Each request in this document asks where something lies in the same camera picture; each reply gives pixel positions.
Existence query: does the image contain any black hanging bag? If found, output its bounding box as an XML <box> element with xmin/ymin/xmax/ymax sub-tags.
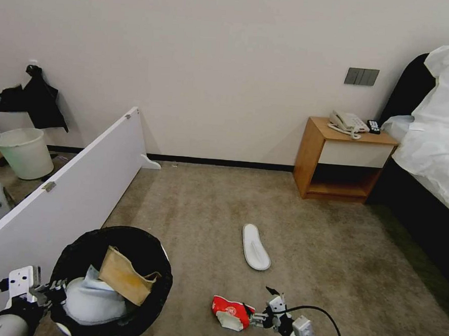
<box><xmin>0</xmin><ymin>62</ymin><xmax>73</xmax><ymax>133</ymax></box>

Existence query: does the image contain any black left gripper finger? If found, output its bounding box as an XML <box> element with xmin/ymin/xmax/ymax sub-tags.
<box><xmin>25</xmin><ymin>292</ymin><xmax>55</xmax><ymax>311</ymax></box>
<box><xmin>33</xmin><ymin>276</ymin><xmax>69</xmax><ymax>298</ymax></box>

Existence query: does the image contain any trash bin with black bag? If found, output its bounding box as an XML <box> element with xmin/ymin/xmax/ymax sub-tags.
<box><xmin>46</xmin><ymin>221</ymin><xmax>177</xmax><ymax>336</ymax></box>

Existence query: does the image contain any white corded telephone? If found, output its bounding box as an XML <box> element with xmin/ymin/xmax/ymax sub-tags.
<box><xmin>326</xmin><ymin>109</ymin><xmax>372</xmax><ymax>141</ymax></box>

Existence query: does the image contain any red and white carton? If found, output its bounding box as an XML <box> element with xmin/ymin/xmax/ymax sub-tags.
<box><xmin>210</xmin><ymin>295</ymin><xmax>258</xmax><ymax>333</ymax></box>

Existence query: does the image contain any black bed frame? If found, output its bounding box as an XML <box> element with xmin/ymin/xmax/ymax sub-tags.
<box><xmin>359</xmin><ymin>153</ymin><xmax>449</xmax><ymax>292</ymax></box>

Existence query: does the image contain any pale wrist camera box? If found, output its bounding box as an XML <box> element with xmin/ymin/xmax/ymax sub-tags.
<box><xmin>6</xmin><ymin>264</ymin><xmax>45</xmax><ymax>304</ymax></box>
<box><xmin>268</xmin><ymin>295</ymin><xmax>288</xmax><ymax>315</ymax></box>

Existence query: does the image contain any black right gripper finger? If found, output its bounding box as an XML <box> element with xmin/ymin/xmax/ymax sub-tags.
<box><xmin>241</xmin><ymin>305</ymin><xmax>274</xmax><ymax>330</ymax></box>
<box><xmin>264</xmin><ymin>286</ymin><xmax>285</xmax><ymax>301</ymax></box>

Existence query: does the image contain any white plastic bucket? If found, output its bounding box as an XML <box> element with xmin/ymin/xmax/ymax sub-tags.
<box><xmin>0</xmin><ymin>126</ymin><xmax>57</xmax><ymax>182</ymax></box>

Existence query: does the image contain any white partition foot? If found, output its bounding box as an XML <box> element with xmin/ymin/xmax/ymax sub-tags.
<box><xmin>139</xmin><ymin>153</ymin><xmax>163</xmax><ymax>171</ymax></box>

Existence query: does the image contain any white partition board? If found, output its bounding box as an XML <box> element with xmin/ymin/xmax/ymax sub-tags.
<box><xmin>0</xmin><ymin>98</ymin><xmax>151</xmax><ymax>285</ymax></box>

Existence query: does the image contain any white slipper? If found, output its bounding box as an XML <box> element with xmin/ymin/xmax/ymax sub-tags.
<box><xmin>239</xmin><ymin>223</ymin><xmax>274</xmax><ymax>272</ymax></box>

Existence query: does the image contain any white duvet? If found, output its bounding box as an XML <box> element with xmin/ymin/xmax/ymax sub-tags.
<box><xmin>387</xmin><ymin>42</ymin><xmax>449</xmax><ymax>223</ymax></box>

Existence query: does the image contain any pale blue crumpled cloth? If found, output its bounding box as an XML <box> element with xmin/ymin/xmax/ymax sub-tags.
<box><xmin>61</xmin><ymin>263</ymin><xmax>132</xmax><ymax>327</ymax></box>

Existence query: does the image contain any black bed headboard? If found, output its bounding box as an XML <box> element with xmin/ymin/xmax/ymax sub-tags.
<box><xmin>377</xmin><ymin>50</ymin><xmax>439</xmax><ymax>131</ymax></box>

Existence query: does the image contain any grey wall switch panel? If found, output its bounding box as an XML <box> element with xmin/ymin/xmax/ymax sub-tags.
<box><xmin>343</xmin><ymin>66</ymin><xmax>380</xmax><ymax>87</ymax></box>

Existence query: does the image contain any white pillow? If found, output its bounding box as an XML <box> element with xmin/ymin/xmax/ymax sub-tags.
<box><xmin>381</xmin><ymin>113</ymin><xmax>417</xmax><ymax>136</ymax></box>

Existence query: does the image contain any black remote control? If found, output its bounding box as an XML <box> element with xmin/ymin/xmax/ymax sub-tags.
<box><xmin>365</xmin><ymin>118</ymin><xmax>383</xmax><ymax>136</ymax></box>

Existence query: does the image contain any brown paper bag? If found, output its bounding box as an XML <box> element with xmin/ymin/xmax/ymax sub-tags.
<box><xmin>97</xmin><ymin>244</ymin><xmax>165</xmax><ymax>309</ymax></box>

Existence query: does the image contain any wooden nightstand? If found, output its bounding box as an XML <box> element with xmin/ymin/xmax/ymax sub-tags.
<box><xmin>291</xmin><ymin>115</ymin><xmax>401</xmax><ymax>206</ymax></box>

